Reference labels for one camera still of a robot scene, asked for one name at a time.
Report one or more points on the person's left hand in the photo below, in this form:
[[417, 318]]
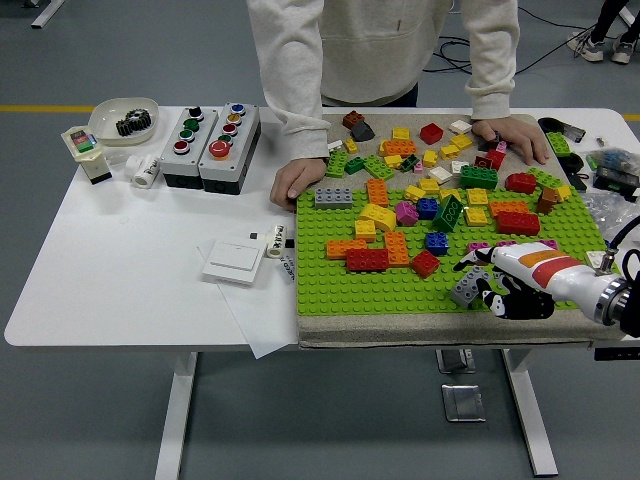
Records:
[[515, 131]]

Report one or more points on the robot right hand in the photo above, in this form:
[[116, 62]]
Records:
[[550, 270]]

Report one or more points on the person's right hand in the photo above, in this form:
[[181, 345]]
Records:
[[300, 175]]

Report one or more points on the pink two-by-two brick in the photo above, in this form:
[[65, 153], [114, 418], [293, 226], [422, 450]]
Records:
[[549, 243], [477, 246], [407, 214], [506, 243]]

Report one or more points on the grey two-by-four brick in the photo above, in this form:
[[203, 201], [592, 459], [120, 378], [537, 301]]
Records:
[[467, 287], [334, 199]]

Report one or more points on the green studded baseplate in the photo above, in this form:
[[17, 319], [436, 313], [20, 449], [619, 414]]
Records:
[[350, 295]]

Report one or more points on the dark grey slope brick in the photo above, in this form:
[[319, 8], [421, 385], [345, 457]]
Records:
[[487, 145], [363, 131]]

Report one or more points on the red two-by-two brick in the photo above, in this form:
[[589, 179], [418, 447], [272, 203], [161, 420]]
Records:
[[425, 264], [497, 159], [432, 133]]

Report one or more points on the lime two-by-four brick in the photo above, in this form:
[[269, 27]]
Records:
[[336, 164], [545, 177], [558, 143], [378, 167]]

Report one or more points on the dark red brick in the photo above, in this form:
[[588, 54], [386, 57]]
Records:
[[482, 162]]

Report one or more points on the small white plate brick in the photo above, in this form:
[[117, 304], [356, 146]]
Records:
[[336, 145]]

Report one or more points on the white square plate brick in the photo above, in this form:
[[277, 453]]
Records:
[[440, 174], [460, 126], [595, 257]]

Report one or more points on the red curved brick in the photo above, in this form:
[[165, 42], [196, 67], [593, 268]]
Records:
[[521, 183]]

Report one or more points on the yellow two-by-two brick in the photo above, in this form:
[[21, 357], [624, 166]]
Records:
[[476, 216], [477, 197], [461, 142], [365, 230], [401, 133]]

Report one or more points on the red two-by-four brick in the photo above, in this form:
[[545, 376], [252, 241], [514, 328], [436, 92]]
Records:
[[367, 260], [519, 224]]

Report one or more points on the dark green two-by-four brick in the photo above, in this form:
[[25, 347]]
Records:
[[479, 177]]

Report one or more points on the small yellow brick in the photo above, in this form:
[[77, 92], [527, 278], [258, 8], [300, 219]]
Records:
[[428, 185], [448, 192], [351, 145], [393, 161], [450, 151], [431, 158], [414, 193], [564, 192]]

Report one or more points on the brown-orange brick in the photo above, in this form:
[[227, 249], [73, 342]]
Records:
[[547, 201]]

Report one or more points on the orange two-by-four brick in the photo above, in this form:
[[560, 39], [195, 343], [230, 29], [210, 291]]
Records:
[[377, 192], [397, 246], [506, 206], [400, 147], [342, 249]]

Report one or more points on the brown two-by-two brick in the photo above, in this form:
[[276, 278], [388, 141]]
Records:
[[353, 119]]

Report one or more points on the yellow curved brick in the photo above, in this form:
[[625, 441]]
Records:
[[378, 217]]

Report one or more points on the small dark green brick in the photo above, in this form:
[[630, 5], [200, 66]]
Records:
[[410, 161]]

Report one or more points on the blue two-by-two brick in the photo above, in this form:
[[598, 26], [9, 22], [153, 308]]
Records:
[[438, 244], [427, 209]]

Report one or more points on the black rectangular device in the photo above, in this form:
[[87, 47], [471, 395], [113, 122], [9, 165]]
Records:
[[574, 132]]

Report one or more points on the grey emergency-stop control box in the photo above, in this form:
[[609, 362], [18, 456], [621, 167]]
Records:
[[240, 145]]

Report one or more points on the black round part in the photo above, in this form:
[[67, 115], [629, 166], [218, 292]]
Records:
[[575, 162]]

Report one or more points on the white labelled tube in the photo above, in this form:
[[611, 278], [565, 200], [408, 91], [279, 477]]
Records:
[[276, 240]]

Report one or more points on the small green plastic piece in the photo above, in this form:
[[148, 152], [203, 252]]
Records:
[[592, 161]]

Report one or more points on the clear plastic bag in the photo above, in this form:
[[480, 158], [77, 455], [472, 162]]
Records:
[[607, 210]]

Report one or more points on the small brass screw part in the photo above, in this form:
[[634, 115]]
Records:
[[600, 140]]

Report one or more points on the bag of blue parts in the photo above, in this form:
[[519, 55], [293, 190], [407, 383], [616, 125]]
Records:
[[617, 160]]

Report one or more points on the black table control panel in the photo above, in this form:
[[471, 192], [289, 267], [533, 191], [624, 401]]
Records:
[[617, 353]]

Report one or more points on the grey four-button control box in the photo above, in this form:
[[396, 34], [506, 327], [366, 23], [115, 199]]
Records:
[[192, 157]]

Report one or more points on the black box device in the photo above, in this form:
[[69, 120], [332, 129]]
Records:
[[617, 181]]

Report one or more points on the person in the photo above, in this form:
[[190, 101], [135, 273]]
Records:
[[592, 50]]

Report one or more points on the metal floor socket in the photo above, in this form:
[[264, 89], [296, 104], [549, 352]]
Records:
[[455, 361]]

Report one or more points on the white table leg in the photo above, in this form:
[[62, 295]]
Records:
[[175, 425], [530, 415]]

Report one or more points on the white paper sheet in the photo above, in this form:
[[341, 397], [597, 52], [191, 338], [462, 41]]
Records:
[[260, 320]]

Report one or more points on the person's torso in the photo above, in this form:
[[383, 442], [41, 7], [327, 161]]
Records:
[[390, 40]]

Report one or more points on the white pipe tee fitting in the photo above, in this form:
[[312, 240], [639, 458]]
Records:
[[145, 175]]

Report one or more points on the metal floor box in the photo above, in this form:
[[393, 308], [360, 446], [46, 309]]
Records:
[[463, 402]]

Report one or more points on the dark metal gear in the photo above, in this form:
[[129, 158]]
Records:
[[127, 127], [141, 117]]

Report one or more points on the white plastic bowl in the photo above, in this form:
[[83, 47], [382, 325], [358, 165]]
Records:
[[107, 117]]

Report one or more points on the white desk foot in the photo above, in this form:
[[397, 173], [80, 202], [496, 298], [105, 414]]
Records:
[[47, 14]]

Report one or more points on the white wall switch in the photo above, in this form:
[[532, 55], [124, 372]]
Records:
[[232, 260]]

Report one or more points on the beige red-green switch unit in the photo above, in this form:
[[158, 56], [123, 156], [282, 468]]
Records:
[[85, 142]]

